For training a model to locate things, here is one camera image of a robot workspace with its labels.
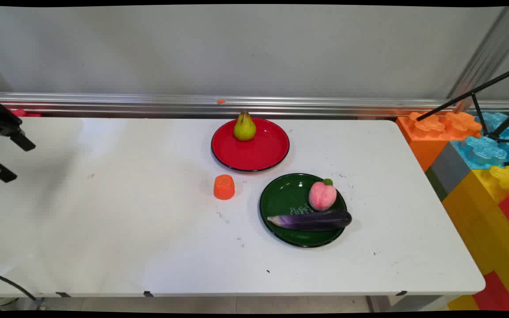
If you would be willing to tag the purple toy eggplant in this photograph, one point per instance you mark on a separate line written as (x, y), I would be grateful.
(316, 220)

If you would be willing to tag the red object behind table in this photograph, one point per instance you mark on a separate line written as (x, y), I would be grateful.
(24, 113)

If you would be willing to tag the orange toy persimmon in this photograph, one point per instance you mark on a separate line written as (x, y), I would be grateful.
(224, 187)

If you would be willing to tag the green toy pear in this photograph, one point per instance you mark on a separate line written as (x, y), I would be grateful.
(245, 129)

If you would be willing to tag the red plate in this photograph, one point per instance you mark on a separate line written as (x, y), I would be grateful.
(259, 150)

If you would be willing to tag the green plate with white print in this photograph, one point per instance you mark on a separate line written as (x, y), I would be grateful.
(287, 201)

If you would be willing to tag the pink toy peach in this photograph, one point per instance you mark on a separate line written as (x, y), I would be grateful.
(322, 196)

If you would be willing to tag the orange giant building block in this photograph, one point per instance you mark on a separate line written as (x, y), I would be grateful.
(427, 137)

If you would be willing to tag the grey giant building block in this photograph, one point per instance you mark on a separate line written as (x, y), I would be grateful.
(451, 170)

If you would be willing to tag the colourful giant building blocks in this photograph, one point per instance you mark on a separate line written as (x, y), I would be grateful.
(480, 221)

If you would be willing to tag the blue giant building block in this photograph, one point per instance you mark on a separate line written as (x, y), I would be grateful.
(484, 150)

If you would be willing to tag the black tripod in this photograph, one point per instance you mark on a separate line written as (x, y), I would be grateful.
(480, 90)

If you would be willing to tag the large red giant building block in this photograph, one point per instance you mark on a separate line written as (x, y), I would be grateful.
(497, 293)

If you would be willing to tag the aluminium rail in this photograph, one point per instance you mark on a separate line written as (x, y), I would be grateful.
(148, 105)

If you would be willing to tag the aluminium frame post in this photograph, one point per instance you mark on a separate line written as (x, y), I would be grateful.
(486, 53)

